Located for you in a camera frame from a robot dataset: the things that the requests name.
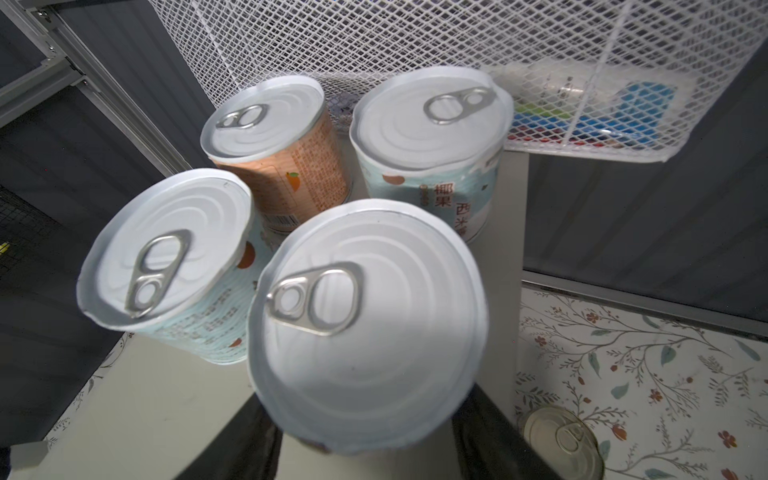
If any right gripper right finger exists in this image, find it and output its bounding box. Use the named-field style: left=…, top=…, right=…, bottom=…
left=451, top=385, right=560, bottom=480

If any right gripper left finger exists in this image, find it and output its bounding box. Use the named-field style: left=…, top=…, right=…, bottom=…
left=177, top=395, right=283, bottom=480

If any white label can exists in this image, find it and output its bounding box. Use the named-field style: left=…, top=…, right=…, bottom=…
left=247, top=199, right=489, bottom=455

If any light blue label can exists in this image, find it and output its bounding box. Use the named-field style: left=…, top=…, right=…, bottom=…
left=76, top=168, right=274, bottom=365

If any teal label can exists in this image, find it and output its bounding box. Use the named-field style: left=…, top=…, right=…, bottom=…
left=349, top=66, right=514, bottom=242

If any orange label can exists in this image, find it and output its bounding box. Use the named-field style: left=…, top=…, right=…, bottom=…
left=200, top=75, right=352, bottom=236

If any dark olive can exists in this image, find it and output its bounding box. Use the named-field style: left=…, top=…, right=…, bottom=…
left=523, top=405, right=605, bottom=480

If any floral table mat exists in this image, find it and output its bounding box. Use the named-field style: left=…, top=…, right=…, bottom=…
left=41, top=284, right=768, bottom=480

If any small bottle in basket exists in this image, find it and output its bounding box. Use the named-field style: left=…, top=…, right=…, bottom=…
left=491, top=56, right=700, bottom=148

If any black wire basket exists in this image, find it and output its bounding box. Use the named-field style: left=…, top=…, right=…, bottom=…
left=1, top=186, right=61, bottom=278

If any white wire mesh basket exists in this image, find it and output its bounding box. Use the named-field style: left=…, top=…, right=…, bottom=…
left=152, top=1, right=767, bottom=163

